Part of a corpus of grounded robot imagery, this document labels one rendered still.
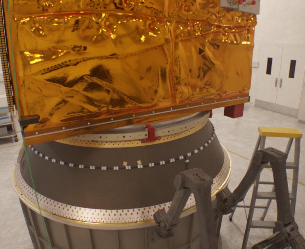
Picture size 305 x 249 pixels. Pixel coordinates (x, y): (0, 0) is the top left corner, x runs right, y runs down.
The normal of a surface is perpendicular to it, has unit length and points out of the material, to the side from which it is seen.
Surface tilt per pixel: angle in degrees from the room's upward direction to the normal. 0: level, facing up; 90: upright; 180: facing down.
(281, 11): 90
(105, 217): 43
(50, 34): 82
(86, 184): 62
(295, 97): 90
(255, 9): 90
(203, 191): 67
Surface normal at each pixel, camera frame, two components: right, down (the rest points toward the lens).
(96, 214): -0.04, -0.47
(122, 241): 0.08, 0.32
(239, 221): 0.00, -0.95
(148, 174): 0.27, -0.17
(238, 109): 0.54, 0.28
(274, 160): -0.90, 0.14
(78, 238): -0.22, 0.32
